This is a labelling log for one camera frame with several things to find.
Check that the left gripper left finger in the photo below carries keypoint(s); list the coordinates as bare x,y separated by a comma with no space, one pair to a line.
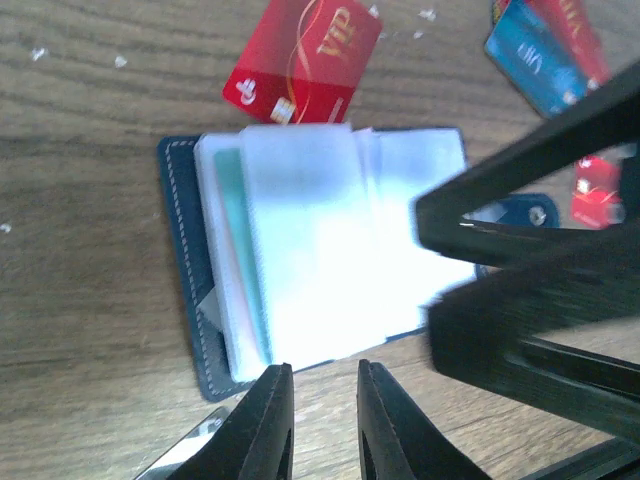
256,440

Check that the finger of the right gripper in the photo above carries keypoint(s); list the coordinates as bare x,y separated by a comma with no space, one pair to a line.
480,216
487,334

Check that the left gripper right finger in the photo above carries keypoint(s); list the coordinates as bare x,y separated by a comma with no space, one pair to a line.
396,439

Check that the navy blue card holder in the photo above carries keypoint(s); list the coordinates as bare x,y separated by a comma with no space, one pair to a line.
338,261

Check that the teal VIP card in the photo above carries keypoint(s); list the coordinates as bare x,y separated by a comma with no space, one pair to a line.
229,173

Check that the blue card upper centre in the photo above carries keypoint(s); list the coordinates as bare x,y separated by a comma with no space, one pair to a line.
524,48

